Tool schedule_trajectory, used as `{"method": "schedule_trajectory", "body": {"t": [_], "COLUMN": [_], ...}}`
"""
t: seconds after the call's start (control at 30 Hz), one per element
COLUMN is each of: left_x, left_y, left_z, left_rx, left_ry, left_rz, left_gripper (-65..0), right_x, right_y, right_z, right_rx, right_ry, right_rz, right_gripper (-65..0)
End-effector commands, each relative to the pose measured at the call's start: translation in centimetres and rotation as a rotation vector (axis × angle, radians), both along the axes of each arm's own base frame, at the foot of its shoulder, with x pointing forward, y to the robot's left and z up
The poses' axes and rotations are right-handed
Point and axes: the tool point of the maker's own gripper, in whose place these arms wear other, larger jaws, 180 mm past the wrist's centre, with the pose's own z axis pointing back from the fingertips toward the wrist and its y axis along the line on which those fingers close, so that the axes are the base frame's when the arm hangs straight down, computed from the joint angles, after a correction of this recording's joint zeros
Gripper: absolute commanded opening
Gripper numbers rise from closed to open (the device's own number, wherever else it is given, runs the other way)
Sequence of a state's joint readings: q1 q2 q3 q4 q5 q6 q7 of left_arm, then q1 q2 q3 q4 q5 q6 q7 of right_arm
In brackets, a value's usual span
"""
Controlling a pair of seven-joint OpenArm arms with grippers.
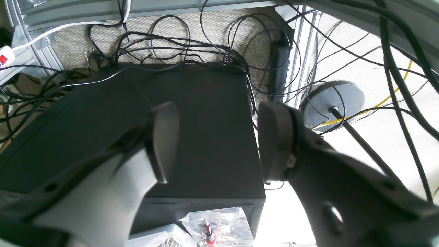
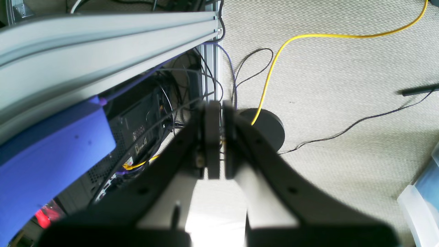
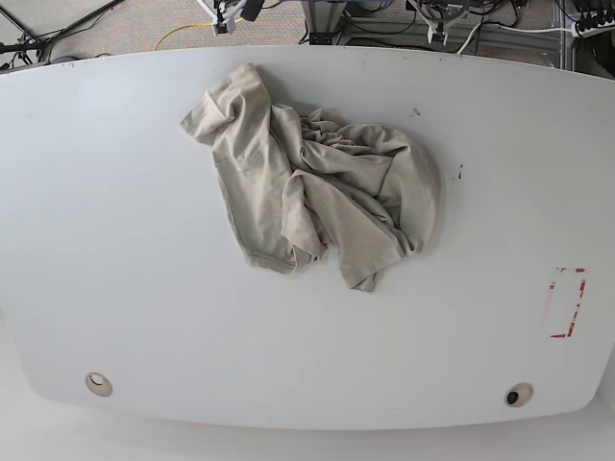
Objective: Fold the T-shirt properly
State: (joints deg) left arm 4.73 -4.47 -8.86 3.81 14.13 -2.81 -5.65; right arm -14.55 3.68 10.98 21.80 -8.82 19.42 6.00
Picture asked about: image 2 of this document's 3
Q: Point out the black stand leg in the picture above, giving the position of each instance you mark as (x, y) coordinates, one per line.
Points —
(420, 90)

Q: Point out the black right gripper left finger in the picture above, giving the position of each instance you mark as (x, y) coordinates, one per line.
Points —
(151, 211)

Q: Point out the blue plastic box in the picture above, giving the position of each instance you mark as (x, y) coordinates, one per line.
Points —
(43, 160)

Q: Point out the aluminium frame rail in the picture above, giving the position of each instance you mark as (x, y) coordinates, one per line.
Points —
(50, 64)

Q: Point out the clear plastic storage bin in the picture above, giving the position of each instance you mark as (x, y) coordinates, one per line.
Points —
(419, 203)

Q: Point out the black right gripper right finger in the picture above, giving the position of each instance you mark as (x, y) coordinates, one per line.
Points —
(283, 208)

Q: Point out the black computer case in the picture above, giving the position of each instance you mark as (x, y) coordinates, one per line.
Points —
(140, 120)

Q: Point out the black round stand base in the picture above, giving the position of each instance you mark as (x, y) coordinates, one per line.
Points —
(268, 124)

